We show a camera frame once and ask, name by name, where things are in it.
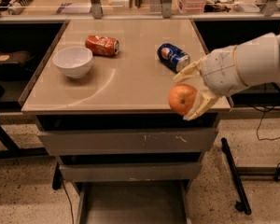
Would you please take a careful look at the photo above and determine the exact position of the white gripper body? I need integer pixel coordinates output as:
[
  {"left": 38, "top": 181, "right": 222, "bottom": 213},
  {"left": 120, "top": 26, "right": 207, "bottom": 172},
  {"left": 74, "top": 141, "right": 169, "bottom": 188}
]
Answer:
[{"left": 201, "top": 46, "right": 248, "bottom": 96}]

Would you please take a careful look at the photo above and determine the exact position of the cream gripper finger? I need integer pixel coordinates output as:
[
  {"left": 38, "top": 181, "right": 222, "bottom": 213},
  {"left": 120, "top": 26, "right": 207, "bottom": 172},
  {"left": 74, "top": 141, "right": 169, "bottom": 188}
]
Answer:
[
  {"left": 173, "top": 57, "right": 205, "bottom": 82},
  {"left": 183, "top": 90, "right": 219, "bottom": 121}
]

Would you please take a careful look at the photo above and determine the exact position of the orange fruit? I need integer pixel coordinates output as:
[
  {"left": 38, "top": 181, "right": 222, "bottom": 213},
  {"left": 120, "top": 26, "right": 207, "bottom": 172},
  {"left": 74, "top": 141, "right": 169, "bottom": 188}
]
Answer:
[{"left": 168, "top": 84, "right": 197, "bottom": 116}]

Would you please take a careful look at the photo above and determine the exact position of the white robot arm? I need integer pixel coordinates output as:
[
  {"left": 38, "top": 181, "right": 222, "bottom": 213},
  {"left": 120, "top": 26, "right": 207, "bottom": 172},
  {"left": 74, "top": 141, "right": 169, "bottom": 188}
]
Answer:
[{"left": 168, "top": 21, "right": 280, "bottom": 120}]

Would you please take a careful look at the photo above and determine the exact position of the top grey drawer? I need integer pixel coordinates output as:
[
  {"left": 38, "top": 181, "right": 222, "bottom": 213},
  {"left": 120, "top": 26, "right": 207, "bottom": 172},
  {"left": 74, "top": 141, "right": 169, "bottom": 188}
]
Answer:
[{"left": 38, "top": 128, "right": 217, "bottom": 156}]

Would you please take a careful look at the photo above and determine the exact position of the middle grey drawer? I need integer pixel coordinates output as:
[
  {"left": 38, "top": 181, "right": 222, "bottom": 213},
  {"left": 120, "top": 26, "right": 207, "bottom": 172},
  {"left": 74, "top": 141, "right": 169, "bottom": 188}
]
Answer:
[{"left": 60, "top": 162, "right": 201, "bottom": 182}]

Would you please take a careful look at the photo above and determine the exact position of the grey drawer cabinet with counter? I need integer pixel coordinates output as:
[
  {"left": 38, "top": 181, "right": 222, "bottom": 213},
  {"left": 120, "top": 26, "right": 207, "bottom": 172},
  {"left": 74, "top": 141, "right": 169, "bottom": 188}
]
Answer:
[{"left": 18, "top": 18, "right": 235, "bottom": 224}]

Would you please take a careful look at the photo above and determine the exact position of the open bottom grey drawer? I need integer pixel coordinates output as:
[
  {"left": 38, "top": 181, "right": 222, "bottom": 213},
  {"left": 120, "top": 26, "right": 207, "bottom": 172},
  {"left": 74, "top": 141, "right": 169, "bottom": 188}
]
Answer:
[{"left": 77, "top": 181, "right": 192, "bottom": 224}]

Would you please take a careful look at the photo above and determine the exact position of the blue Pepsi can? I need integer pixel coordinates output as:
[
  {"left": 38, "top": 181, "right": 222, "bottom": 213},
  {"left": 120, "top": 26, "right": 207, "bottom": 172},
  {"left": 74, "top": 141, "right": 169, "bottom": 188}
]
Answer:
[{"left": 157, "top": 43, "right": 190, "bottom": 73}]

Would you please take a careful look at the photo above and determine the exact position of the crushed red soda can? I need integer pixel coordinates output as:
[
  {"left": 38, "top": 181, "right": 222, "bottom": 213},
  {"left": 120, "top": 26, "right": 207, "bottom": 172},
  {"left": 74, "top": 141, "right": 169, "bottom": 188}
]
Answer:
[{"left": 85, "top": 35, "right": 119, "bottom": 57}]

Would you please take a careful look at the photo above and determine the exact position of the black floor stand bar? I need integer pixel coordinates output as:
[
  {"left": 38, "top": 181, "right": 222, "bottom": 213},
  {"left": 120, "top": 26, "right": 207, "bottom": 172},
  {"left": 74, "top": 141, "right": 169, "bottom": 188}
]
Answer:
[{"left": 221, "top": 137, "right": 252, "bottom": 215}]

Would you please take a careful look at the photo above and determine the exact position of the white bowl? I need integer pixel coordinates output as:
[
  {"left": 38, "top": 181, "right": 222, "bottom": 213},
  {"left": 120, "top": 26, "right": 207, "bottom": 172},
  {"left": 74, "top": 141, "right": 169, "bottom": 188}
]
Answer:
[{"left": 53, "top": 47, "right": 93, "bottom": 78}]

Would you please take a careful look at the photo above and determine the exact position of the black cable on floor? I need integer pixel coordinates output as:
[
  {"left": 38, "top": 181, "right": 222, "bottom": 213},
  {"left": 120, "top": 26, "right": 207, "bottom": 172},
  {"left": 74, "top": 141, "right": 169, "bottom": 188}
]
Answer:
[{"left": 248, "top": 105, "right": 280, "bottom": 142}]

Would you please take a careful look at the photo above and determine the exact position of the black cable left floor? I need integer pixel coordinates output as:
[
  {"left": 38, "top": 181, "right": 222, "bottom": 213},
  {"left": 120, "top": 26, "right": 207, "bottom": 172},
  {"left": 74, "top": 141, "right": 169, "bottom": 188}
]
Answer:
[{"left": 60, "top": 175, "right": 76, "bottom": 224}]

